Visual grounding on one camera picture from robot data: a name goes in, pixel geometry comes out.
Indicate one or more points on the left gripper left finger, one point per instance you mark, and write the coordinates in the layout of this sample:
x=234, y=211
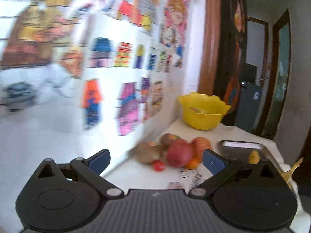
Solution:
x=89, y=170

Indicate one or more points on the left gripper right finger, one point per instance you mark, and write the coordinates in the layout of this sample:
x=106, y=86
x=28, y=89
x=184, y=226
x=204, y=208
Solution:
x=222, y=170

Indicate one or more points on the small orange tangerine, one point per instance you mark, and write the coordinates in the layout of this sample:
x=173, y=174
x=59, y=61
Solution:
x=192, y=164

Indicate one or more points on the orange-red apple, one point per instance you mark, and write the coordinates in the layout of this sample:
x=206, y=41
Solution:
x=199, y=145

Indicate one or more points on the dark red apple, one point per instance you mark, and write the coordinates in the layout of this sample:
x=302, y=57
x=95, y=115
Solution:
x=179, y=153

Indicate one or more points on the brown kiwi with sticker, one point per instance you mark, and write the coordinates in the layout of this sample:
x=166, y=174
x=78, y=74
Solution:
x=147, y=152

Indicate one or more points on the red cherry tomato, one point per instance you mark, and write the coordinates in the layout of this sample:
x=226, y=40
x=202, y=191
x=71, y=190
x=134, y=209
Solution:
x=158, y=166

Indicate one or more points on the curved ripe banana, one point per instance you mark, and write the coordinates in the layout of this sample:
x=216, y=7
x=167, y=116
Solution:
x=288, y=174

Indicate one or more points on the metal baking tray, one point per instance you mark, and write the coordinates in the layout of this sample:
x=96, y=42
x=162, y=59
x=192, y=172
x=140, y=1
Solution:
x=241, y=150

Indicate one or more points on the yellow plastic bowl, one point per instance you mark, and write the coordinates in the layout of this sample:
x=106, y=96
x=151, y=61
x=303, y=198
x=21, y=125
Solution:
x=201, y=111

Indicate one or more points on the colourful houses drawing sheet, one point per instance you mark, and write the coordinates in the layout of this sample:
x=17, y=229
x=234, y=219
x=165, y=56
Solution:
x=131, y=80

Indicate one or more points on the lady in orange dress painting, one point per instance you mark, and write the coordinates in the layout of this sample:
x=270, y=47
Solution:
x=238, y=29

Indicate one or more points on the anime girl poster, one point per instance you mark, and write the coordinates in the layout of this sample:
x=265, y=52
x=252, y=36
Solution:
x=173, y=29

